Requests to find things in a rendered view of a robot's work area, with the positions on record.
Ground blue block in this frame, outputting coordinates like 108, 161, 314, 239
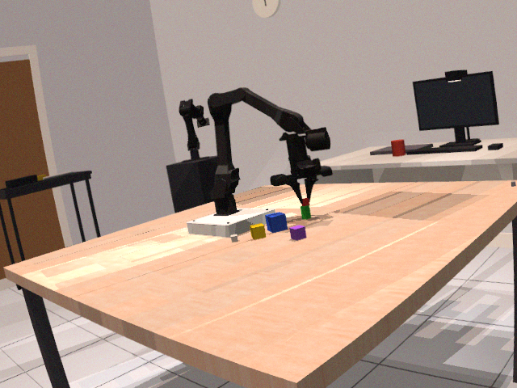
265, 212, 288, 233

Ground purple block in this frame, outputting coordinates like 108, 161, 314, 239
289, 226, 307, 241

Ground yellow block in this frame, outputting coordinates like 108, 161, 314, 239
250, 223, 266, 240

